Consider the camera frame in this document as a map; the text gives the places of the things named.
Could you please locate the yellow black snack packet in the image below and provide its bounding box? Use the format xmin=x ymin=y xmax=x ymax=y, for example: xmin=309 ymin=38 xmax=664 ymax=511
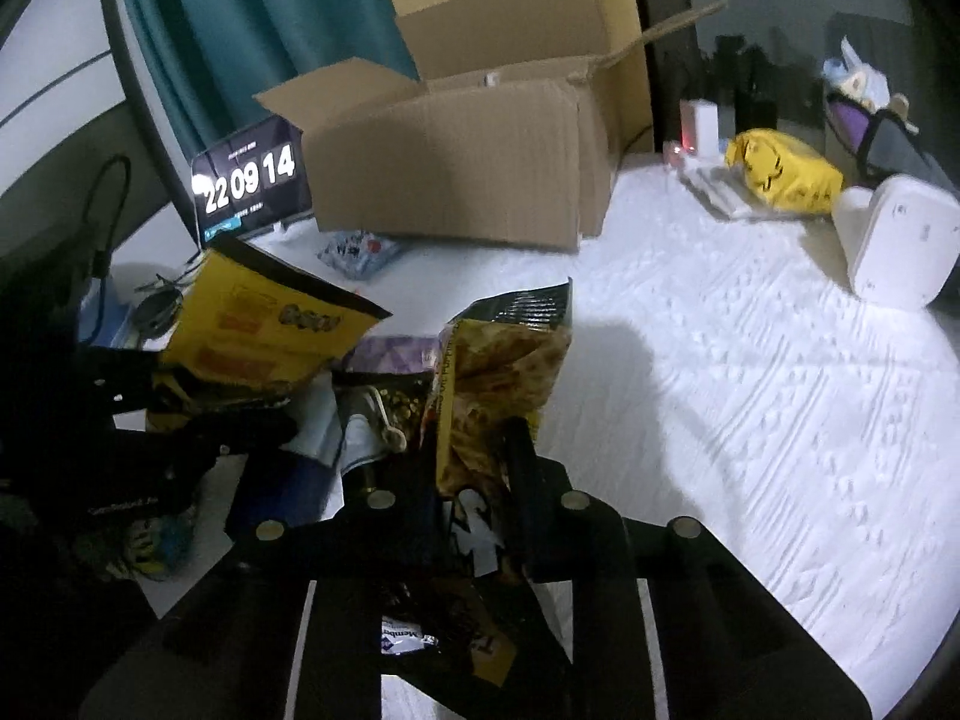
xmin=160 ymin=238 xmax=395 ymax=410

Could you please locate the yellow patterned snack bag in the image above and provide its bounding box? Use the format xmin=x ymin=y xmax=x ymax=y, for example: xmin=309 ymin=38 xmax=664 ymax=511
xmin=377 ymin=277 xmax=577 ymax=685

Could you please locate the black cable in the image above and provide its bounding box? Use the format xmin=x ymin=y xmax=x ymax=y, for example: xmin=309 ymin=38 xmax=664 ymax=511
xmin=71 ymin=154 xmax=134 ymax=350

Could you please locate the purple grey bag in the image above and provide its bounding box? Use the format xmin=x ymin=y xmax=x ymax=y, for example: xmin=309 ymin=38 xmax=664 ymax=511
xmin=823 ymin=86 xmax=960 ymax=192

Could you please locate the wide teal curtain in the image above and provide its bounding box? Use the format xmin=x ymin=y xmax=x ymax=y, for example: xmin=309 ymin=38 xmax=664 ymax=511
xmin=111 ymin=0 xmax=422 ymax=166

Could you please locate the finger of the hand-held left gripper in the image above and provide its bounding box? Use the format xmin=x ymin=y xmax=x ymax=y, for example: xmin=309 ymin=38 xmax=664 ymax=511
xmin=225 ymin=456 xmax=346 ymax=541
xmin=146 ymin=409 xmax=299 ymax=460

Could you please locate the white plastic appliance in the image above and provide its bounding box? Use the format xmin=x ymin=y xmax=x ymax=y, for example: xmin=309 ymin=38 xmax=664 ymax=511
xmin=831 ymin=174 xmax=960 ymax=310

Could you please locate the cardboard box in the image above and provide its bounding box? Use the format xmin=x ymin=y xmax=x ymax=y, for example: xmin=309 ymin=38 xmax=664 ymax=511
xmin=253 ymin=0 xmax=730 ymax=254

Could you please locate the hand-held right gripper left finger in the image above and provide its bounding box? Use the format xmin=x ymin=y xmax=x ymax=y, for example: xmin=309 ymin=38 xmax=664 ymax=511
xmin=79 ymin=486 xmax=445 ymax=720

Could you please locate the small white box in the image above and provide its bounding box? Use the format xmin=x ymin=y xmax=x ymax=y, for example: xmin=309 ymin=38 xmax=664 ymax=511
xmin=681 ymin=99 xmax=719 ymax=156

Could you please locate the bundle of cables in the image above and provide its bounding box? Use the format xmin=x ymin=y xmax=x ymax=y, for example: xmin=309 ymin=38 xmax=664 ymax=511
xmin=133 ymin=270 xmax=203 ymax=335

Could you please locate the white cartoon snack packet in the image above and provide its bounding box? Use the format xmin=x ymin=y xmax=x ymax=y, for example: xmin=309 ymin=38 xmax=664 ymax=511
xmin=292 ymin=375 xmax=437 ymax=485

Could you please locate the yellow plastic bag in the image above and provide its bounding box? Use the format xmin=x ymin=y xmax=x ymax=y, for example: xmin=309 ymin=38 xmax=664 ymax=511
xmin=724 ymin=127 xmax=846 ymax=216

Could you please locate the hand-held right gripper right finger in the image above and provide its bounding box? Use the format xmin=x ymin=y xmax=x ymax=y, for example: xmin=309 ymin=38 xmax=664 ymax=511
xmin=420 ymin=416 xmax=875 ymax=720

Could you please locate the purple snack packet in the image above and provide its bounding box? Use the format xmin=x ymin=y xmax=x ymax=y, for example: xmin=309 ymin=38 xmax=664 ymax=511
xmin=349 ymin=331 xmax=445 ymax=377

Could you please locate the white plastic bag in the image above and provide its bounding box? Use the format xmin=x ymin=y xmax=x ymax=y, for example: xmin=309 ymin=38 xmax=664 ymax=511
xmin=822 ymin=37 xmax=914 ymax=112

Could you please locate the blue cartoon snack packet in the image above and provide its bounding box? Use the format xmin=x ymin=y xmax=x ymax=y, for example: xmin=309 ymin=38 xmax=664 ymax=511
xmin=116 ymin=510 xmax=197 ymax=580

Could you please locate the small clear candy packet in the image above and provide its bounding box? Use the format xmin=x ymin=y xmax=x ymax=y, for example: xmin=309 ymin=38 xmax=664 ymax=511
xmin=315 ymin=231 xmax=404 ymax=284

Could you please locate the tablet with clock display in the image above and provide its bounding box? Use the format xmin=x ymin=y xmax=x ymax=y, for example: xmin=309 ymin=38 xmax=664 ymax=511
xmin=187 ymin=118 xmax=316 ymax=247

